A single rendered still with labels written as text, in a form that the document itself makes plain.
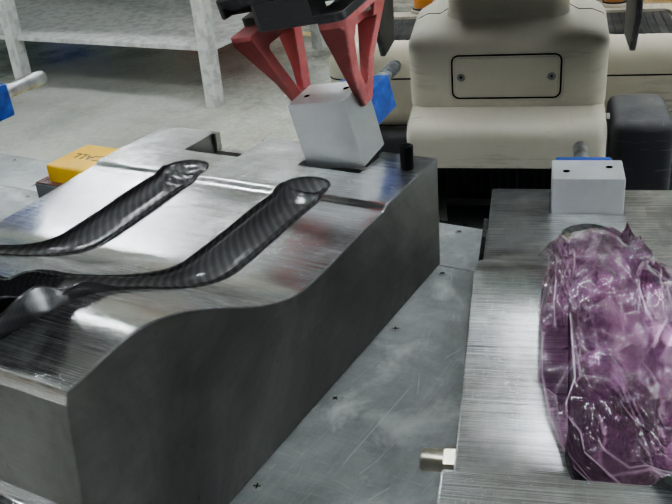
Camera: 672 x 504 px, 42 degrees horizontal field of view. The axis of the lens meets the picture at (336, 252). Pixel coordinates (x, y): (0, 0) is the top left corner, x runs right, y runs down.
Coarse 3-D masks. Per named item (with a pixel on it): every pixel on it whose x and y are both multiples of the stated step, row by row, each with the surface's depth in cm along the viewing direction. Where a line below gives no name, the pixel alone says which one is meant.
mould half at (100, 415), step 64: (64, 192) 66; (192, 192) 64; (256, 192) 63; (384, 192) 60; (0, 256) 50; (64, 256) 55; (128, 256) 56; (256, 256) 55; (320, 256) 54; (384, 256) 60; (64, 320) 39; (128, 320) 39; (192, 320) 41; (256, 320) 46; (320, 320) 53; (384, 320) 61; (0, 384) 37; (64, 384) 35; (128, 384) 38; (192, 384) 42; (256, 384) 48; (320, 384) 54; (0, 448) 38; (64, 448) 36; (128, 448) 39; (192, 448) 43; (256, 448) 49
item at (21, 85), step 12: (36, 72) 76; (0, 84) 71; (12, 84) 74; (24, 84) 74; (36, 84) 76; (0, 96) 71; (12, 96) 74; (0, 108) 71; (12, 108) 72; (0, 120) 71
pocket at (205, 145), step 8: (208, 136) 74; (216, 136) 74; (200, 144) 73; (208, 144) 74; (216, 144) 74; (208, 152) 74; (216, 152) 75; (224, 152) 74; (232, 152) 74; (240, 152) 74
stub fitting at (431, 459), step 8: (424, 448) 43; (432, 448) 43; (448, 448) 43; (424, 456) 43; (432, 456) 43; (440, 456) 42; (448, 456) 42; (424, 464) 43; (432, 464) 43; (440, 464) 42; (448, 464) 42; (440, 472) 43
